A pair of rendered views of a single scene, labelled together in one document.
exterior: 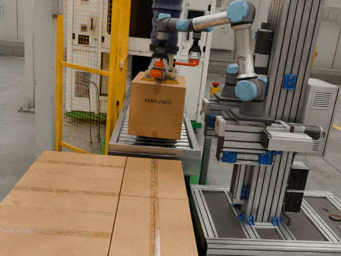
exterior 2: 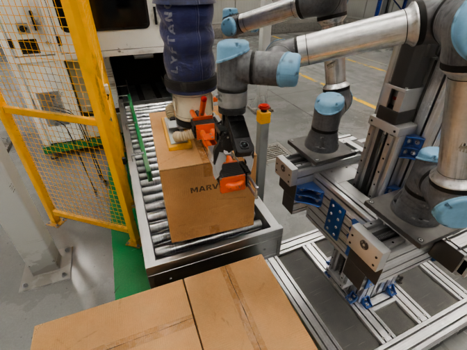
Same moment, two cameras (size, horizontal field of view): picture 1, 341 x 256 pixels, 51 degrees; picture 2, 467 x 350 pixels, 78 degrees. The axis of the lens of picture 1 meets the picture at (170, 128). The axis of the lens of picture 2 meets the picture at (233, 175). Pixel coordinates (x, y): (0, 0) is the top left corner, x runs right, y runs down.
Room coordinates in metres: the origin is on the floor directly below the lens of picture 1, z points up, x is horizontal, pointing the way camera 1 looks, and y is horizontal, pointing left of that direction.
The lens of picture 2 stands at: (1.62, 0.31, 1.68)
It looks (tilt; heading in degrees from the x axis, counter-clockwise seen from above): 35 degrees down; 343
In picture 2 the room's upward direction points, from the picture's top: straight up
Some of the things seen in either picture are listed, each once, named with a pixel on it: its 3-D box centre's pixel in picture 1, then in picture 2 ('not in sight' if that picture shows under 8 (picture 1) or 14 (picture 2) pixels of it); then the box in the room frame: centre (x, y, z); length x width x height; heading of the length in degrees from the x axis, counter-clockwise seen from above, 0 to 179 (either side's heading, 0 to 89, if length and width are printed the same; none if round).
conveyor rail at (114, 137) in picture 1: (123, 116); (131, 159); (3.70, 0.51, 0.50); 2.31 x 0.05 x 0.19; 4
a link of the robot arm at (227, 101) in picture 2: (162, 36); (231, 98); (2.30, 0.11, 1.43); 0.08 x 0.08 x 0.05
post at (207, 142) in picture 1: (208, 140); (259, 178); (3.17, -0.36, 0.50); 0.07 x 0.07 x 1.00; 4
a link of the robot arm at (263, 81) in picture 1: (255, 86); (436, 171); (2.12, -0.47, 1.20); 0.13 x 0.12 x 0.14; 151
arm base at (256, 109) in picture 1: (252, 105); (420, 199); (2.13, -0.48, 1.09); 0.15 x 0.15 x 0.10
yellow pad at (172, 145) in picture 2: (149, 74); (174, 128); (2.88, 0.21, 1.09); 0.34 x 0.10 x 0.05; 0
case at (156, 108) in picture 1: (158, 103); (198, 166); (2.87, 0.12, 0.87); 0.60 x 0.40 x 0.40; 0
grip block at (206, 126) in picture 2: (160, 66); (205, 127); (2.63, 0.12, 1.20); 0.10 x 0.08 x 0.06; 90
